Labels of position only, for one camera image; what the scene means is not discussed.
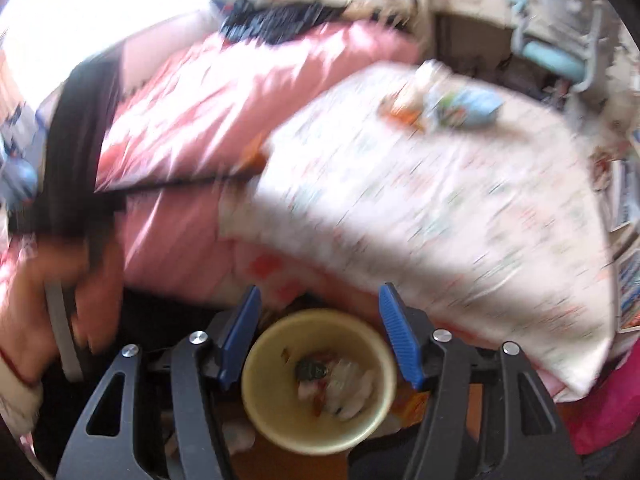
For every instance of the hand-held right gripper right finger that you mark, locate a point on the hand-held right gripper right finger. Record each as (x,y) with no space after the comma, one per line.
(400,340)

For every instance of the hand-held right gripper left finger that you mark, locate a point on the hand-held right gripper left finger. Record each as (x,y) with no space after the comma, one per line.
(240,340)

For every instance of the yellow round bin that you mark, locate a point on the yellow round bin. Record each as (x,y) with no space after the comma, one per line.
(270,410)

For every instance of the orange snack wrapper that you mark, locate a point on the orange snack wrapper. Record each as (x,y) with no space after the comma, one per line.
(400,111)

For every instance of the light blue drink carton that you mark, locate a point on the light blue drink carton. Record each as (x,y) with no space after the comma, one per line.
(470,102)

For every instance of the person's left forearm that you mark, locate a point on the person's left forearm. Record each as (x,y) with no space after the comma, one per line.
(15,400)

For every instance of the person's left hand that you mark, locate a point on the person's left hand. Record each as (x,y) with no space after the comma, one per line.
(27,305)

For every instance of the floral white tablecloth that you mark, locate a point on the floral white tablecloth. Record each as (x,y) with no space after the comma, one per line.
(425,210)

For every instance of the pink blanket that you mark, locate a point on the pink blanket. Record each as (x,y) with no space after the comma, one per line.
(210,100)

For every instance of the window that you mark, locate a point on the window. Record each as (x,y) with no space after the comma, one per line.
(100,0)

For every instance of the pink shopping bag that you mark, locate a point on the pink shopping bag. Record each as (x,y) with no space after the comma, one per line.
(610,410)

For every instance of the black puffer jacket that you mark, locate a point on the black puffer jacket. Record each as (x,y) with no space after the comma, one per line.
(280,20)

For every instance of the grey and blue desk chair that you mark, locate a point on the grey and blue desk chair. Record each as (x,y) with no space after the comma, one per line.
(565,25)

